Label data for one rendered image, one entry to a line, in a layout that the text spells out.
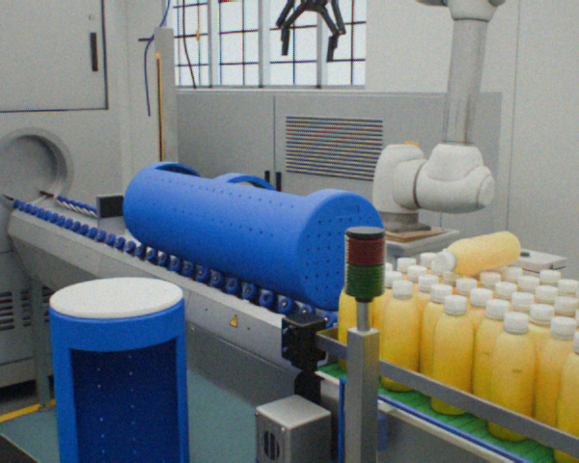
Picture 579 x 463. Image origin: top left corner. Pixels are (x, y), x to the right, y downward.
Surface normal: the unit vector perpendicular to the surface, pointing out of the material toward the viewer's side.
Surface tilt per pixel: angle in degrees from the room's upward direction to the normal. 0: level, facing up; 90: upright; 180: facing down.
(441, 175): 82
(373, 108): 90
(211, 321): 71
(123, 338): 90
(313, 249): 90
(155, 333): 90
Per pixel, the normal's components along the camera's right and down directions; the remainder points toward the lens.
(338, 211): 0.62, 0.16
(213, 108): -0.70, 0.14
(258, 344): -0.74, -0.21
